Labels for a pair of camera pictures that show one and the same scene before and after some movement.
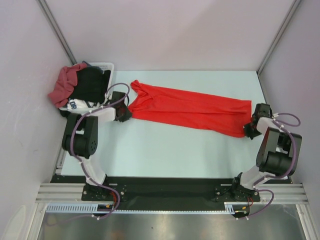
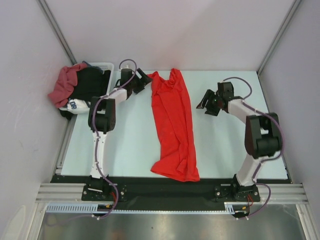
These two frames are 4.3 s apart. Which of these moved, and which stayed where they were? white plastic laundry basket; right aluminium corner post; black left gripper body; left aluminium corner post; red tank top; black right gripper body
Moved: black left gripper body; red tank top; black right gripper body
Stayed: left aluminium corner post; white plastic laundry basket; right aluminium corner post
